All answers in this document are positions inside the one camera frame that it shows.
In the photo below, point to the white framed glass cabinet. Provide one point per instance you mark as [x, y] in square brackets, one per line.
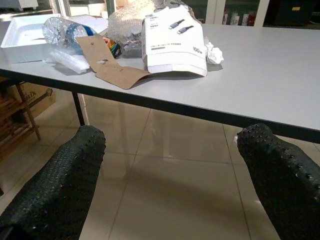
[250, 12]

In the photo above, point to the brown cardboard box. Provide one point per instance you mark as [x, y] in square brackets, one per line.
[37, 97]

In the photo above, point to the white shallow box lid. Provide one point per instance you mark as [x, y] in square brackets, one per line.
[22, 40]

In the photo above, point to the crushed clear plastic bottle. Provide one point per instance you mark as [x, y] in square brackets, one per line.
[63, 33]

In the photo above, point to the brown cardboard piece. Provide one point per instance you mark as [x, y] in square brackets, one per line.
[110, 65]

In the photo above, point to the colourful small wrapper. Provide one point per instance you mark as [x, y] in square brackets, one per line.
[113, 47]

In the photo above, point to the clear bubble wrap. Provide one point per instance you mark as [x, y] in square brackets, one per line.
[123, 27]

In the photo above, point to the crumpled white paper ball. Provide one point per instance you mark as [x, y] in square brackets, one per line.
[214, 53]

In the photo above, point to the wooden rack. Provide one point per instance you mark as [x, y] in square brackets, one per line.
[15, 117]

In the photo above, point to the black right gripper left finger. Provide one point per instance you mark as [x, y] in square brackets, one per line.
[62, 180]

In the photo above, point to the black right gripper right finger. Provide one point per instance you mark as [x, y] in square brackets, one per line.
[282, 180]

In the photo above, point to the grey table with black frame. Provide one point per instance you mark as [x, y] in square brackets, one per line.
[250, 75]

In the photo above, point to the clear plastic bag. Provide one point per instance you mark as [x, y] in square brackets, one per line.
[68, 61]

